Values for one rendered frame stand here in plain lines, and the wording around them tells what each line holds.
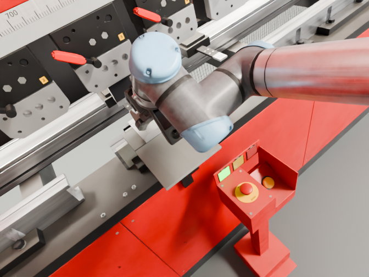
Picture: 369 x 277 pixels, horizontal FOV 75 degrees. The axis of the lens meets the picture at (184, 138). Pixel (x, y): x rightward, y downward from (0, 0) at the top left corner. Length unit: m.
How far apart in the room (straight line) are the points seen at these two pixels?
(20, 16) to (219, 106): 0.41
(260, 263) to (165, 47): 1.22
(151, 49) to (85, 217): 0.60
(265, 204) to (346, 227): 0.93
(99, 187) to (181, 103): 0.57
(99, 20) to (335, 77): 0.48
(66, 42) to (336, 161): 1.68
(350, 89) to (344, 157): 1.59
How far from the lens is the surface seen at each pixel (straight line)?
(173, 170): 0.62
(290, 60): 0.36
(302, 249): 1.57
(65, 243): 0.83
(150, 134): 0.70
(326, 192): 1.74
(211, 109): 0.36
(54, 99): 0.65
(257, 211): 0.77
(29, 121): 0.65
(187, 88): 0.36
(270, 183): 0.88
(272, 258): 1.42
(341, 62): 0.33
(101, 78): 0.65
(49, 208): 0.85
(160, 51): 0.36
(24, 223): 0.87
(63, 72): 1.20
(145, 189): 0.77
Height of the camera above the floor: 1.49
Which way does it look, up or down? 46 degrees down
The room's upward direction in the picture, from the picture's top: 21 degrees counter-clockwise
